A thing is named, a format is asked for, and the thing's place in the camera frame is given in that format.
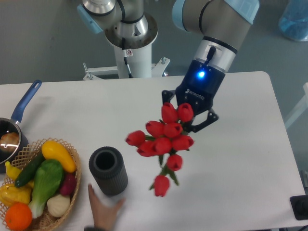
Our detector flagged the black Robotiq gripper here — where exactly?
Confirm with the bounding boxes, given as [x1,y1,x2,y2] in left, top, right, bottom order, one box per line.
[162,60,225,133]

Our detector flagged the red tulip bouquet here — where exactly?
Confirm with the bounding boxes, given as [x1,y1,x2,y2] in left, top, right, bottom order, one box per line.
[126,103,194,197]

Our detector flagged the dark grey ribbed vase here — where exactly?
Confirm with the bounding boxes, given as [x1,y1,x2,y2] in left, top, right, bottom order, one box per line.
[89,146,128,196]

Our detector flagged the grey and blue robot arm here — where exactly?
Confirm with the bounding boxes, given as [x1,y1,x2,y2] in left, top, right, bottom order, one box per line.
[77,0,259,133]

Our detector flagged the bare human hand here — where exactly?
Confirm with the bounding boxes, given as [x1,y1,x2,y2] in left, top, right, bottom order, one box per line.
[84,184,126,231]

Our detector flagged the blue plastic bag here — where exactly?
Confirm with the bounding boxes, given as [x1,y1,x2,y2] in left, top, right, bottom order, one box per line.
[278,0,308,42]

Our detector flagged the purple red radish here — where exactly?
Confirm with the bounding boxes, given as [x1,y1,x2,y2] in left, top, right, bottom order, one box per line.
[59,173,77,196]

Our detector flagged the yellow squash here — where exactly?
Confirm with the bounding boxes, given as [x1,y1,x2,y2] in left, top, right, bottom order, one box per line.
[41,141,77,173]

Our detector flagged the black device at edge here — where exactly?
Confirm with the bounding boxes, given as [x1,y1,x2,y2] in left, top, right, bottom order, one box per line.
[290,195,308,220]

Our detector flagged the green bok choy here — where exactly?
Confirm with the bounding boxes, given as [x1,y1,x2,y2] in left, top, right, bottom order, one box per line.
[28,159,64,219]

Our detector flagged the white garlic bulb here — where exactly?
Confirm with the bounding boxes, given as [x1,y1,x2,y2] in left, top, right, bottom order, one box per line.
[47,194,70,218]

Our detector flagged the dark green cucumber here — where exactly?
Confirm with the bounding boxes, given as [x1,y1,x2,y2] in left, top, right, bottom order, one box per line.
[14,152,45,188]

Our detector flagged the woven wicker basket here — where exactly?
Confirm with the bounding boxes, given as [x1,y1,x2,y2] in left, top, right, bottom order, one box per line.
[0,138,81,231]

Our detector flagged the brown bread in pan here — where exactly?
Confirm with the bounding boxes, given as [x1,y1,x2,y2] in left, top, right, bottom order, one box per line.
[0,132,19,153]

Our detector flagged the yellow banana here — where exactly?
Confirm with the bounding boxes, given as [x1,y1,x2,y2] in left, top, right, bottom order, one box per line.
[5,161,34,189]

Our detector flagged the yellow corn cob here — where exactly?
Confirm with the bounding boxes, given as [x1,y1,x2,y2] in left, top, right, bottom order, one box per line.
[0,183,32,207]

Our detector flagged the orange fruit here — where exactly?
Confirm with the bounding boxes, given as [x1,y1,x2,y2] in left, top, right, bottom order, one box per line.
[5,203,32,231]

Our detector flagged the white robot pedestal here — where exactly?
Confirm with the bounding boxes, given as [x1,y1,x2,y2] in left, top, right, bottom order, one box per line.
[83,13,170,80]

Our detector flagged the white frame at right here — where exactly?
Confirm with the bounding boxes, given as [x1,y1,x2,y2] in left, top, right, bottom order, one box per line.
[284,83,308,129]

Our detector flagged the blue handled saucepan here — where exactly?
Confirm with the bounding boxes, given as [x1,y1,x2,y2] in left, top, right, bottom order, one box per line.
[0,80,42,174]

